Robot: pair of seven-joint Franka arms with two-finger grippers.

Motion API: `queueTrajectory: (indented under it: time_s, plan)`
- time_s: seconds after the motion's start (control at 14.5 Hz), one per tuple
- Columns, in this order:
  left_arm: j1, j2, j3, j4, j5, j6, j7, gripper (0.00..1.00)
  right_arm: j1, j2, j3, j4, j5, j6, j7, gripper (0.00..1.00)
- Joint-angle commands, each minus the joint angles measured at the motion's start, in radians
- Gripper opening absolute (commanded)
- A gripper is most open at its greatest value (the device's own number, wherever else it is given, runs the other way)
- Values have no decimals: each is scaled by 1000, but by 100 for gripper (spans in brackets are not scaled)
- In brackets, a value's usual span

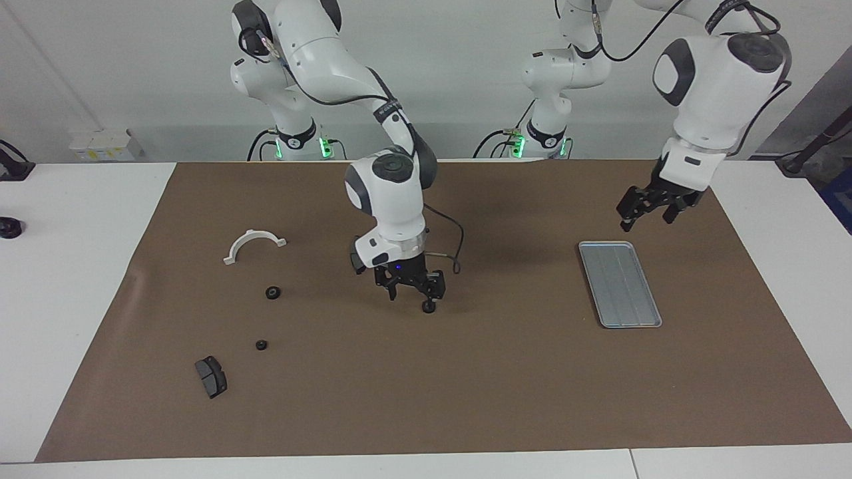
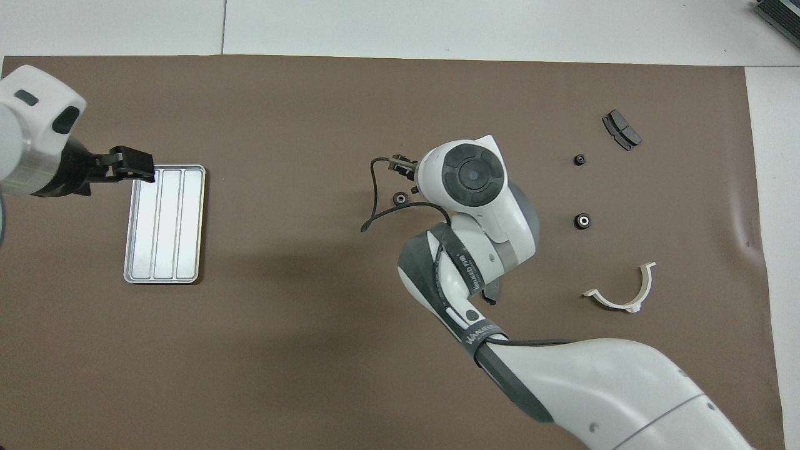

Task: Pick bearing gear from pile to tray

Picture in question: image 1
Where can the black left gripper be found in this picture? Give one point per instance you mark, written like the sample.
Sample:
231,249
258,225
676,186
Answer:
672,193

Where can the blue crate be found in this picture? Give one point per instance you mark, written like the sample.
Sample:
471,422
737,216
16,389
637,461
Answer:
842,199

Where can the slim dark brake pad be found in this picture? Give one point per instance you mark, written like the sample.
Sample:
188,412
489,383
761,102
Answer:
352,253

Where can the brown paper table mat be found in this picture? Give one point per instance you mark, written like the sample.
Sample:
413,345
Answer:
432,386

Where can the black round knob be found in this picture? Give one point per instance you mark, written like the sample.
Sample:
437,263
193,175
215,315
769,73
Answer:
9,229

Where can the black stand pole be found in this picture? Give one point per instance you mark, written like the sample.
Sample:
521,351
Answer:
815,143

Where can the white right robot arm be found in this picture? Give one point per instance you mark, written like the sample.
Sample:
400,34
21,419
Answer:
393,199

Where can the white curved plastic bracket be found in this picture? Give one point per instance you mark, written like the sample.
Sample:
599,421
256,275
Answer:
229,260

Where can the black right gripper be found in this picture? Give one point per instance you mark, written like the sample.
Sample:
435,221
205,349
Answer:
399,269

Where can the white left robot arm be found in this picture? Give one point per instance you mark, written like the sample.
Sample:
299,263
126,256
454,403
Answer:
712,86

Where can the silver metal tray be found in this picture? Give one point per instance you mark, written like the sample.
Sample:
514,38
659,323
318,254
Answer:
619,286

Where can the black clamp mount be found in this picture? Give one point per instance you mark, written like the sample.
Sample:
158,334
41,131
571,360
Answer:
13,169

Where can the wide dark brake pad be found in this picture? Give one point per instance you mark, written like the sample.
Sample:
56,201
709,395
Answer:
211,378

